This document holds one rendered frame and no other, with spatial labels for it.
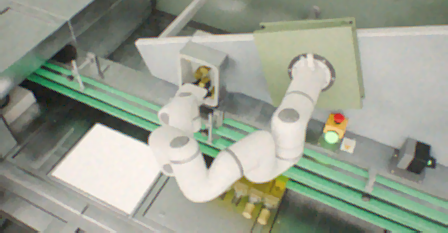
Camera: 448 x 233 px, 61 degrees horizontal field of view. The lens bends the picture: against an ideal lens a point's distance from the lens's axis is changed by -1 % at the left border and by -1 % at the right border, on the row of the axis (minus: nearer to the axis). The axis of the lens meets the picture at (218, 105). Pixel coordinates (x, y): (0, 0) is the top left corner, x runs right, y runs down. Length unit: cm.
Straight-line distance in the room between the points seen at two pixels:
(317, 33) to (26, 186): 130
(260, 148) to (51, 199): 100
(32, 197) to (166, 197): 56
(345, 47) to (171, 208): 90
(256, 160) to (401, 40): 56
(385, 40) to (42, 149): 149
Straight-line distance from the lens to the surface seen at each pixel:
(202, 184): 100
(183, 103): 124
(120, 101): 173
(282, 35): 124
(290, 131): 105
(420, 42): 124
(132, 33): 240
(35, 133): 199
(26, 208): 179
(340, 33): 119
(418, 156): 145
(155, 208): 160
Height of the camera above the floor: 178
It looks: 37 degrees down
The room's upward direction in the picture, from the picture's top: 147 degrees counter-clockwise
